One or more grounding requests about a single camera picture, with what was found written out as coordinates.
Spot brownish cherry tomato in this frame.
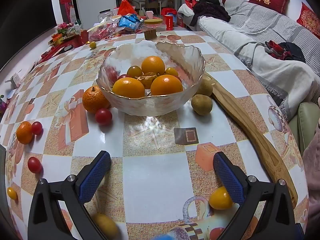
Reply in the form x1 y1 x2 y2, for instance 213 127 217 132
127 66 143 78

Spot red gift bag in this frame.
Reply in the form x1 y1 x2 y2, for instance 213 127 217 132
117 0 137 15

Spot small orange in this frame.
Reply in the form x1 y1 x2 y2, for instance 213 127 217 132
16 121 33 145

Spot dark blanket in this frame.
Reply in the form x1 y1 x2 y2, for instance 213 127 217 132
189 2 231 27

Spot red gift boxes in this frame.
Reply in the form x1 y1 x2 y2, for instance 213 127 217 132
49 30 89 52

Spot clear glass bowl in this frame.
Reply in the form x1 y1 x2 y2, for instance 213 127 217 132
96 41 206 117

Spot tan longan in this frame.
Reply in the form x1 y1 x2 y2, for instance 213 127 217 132
191 94 213 116
92 213 119 240

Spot long wooden board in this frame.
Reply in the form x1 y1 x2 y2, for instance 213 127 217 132
205 72 298 209

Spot red and black clothes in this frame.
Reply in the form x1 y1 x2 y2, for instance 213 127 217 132
264 41 307 64

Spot pink cloth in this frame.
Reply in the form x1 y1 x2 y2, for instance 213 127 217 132
301 120 320 230

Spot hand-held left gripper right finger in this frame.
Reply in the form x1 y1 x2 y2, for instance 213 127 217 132
213 151 305 240

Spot black television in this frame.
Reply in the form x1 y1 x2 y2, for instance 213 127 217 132
0 0 58 70

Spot mandarin with stem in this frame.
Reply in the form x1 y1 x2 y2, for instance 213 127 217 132
82 86 111 114

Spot blue snack bag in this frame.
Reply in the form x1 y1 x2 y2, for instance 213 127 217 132
117 14 142 30

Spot checkered printed tablecloth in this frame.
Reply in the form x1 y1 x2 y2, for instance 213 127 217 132
0 29 308 240

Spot large orange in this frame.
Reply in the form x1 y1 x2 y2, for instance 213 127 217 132
141 56 166 75
150 75 184 96
112 77 146 99

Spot white refrigerator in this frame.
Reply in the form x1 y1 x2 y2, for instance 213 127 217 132
70 0 118 23

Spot red snack packets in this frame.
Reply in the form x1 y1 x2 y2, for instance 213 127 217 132
87 23 125 40

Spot green cushion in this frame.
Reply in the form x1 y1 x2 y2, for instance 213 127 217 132
287 102 320 153

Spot pink flower bouquet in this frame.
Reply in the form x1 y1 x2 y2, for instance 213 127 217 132
57 22 73 35

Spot round yellow tin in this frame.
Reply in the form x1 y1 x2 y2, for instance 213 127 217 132
144 17 163 26

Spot red patterned pillow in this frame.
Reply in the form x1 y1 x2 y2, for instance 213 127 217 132
296 2 320 39

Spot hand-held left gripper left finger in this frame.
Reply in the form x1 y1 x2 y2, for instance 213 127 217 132
27 150 113 240

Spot dried brown fruit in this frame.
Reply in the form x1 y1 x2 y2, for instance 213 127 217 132
135 72 157 89

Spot grey striped sofa cover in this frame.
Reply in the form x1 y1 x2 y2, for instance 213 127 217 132
178 0 320 123

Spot red carton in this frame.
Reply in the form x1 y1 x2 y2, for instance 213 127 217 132
164 15 175 31

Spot brown kiwi back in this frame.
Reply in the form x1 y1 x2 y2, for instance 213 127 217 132
194 79 213 97

